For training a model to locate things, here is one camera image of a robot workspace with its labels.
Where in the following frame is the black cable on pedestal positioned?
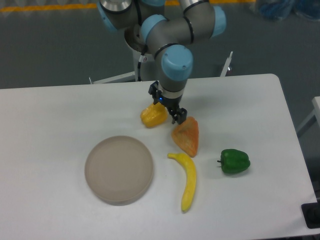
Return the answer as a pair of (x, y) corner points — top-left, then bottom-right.
(136, 43), (149, 82)

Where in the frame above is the black device at table edge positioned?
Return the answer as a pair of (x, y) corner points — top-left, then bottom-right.
(301, 202), (320, 229)

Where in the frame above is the green toy pepper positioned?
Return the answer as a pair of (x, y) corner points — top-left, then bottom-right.
(217, 148), (251, 174)

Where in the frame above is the orange toy fruit wedge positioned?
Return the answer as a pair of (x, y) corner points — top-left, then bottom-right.
(171, 116), (199, 158)

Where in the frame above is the yellow toy banana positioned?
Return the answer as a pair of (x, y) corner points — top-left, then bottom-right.
(167, 153), (197, 213)

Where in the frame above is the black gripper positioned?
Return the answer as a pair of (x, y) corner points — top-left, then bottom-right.
(148, 81), (188, 125)

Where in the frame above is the beige round plate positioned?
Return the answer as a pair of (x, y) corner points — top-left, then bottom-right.
(84, 135), (154, 206)

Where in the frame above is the white metal floor bracket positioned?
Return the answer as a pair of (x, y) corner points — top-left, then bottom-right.
(220, 51), (233, 77)

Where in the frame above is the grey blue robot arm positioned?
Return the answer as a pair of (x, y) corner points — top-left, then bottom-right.
(96, 0), (227, 124)

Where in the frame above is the yellow toy pepper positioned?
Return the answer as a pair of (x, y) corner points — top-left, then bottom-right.
(140, 102), (168, 128)

